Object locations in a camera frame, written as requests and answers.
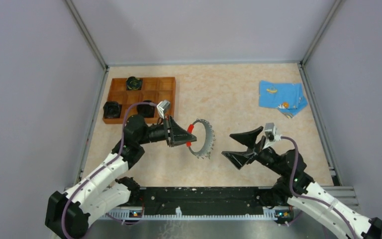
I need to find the blue cartoon print cloth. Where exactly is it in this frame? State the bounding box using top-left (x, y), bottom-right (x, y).
top-left (258, 81), bottom-right (308, 119)

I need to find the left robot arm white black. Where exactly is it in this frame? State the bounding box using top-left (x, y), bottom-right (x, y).
top-left (45, 115), bottom-right (197, 239)

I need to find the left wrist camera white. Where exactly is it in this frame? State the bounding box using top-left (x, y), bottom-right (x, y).
top-left (156, 100), bottom-right (171, 119)

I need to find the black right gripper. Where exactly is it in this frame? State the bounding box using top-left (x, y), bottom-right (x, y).
top-left (221, 126), bottom-right (286, 175)

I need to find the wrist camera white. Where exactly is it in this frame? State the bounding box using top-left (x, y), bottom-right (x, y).
top-left (156, 100), bottom-right (171, 119)
top-left (263, 122), bottom-right (282, 149)

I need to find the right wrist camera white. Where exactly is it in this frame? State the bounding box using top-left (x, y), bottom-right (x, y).
top-left (263, 122), bottom-right (282, 149)

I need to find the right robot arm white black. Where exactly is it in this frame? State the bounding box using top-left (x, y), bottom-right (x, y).
top-left (222, 123), bottom-right (382, 239)

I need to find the dark rolled item front left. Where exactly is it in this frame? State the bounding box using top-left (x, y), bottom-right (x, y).
top-left (103, 101), bottom-right (122, 119)

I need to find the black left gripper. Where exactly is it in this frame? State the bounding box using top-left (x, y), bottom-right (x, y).
top-left (138, 114), bottom-right (196, 147)

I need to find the dark green rolled item back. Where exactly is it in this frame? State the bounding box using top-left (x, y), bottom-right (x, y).
top-left (126, 76), bottom-right (143, 91)

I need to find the dark rolled item front middle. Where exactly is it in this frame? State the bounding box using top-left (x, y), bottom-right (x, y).
top-left (137, 104), bottom-right (155, 118)

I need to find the wooden compartment tray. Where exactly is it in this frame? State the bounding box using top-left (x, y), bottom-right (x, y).
top-left (102, 77), bottom-right (176, 124)

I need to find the large metal keyring red grip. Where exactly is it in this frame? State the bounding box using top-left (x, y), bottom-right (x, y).
top-left (186, 119), bottom-right (216, 160)

